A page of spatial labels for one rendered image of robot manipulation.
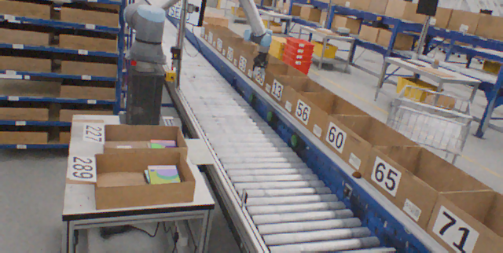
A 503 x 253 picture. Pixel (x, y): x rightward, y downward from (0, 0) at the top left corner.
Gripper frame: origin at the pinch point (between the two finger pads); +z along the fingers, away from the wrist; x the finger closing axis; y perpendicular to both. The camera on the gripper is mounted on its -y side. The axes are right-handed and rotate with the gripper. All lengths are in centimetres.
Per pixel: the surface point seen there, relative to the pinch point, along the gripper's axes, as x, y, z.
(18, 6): -166, -56, -23
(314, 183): -8, 118, 23
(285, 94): 3.6, 44.6, -0.6
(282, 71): 29.5, -19.0, -0.9
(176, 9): -55, -66, -35
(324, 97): 25, 59, -4
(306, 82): 31.7, 20.0, -3.8
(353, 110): 33, 80, -4
